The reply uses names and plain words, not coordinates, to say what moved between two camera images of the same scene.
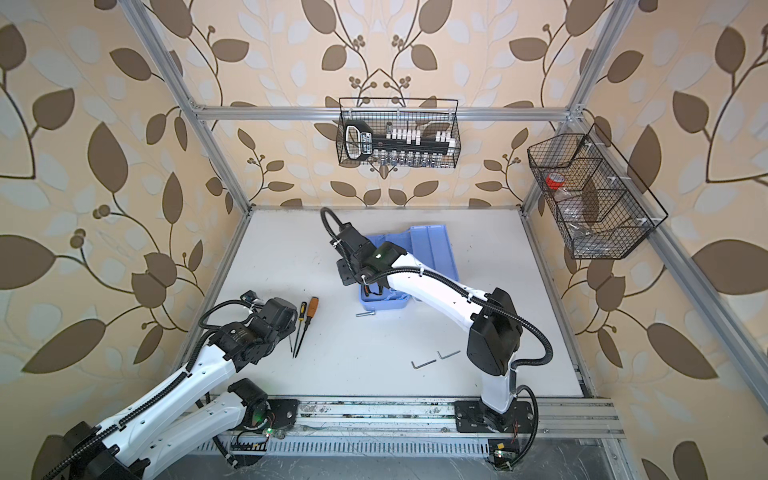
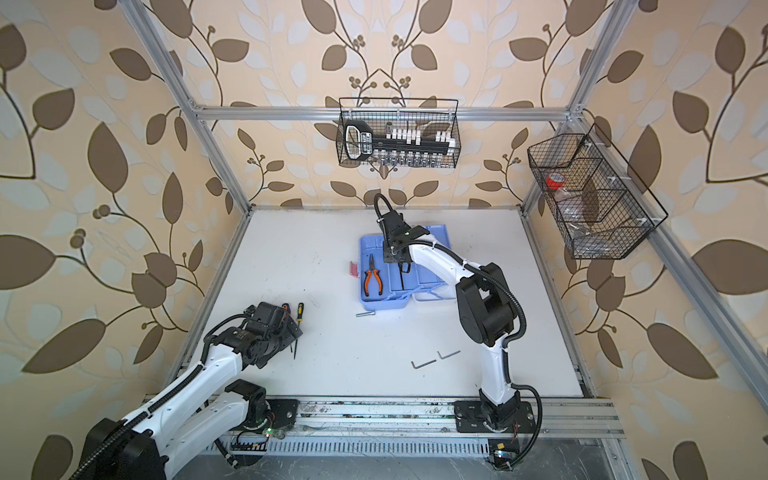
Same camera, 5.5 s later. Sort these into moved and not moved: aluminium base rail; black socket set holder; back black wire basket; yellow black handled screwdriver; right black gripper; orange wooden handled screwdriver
Moved: right black gripper; orange wooden handled screwdriver
Not moved: aluminium base rail; black socket set holder; back black wire basket; yellow black handled screwdriver
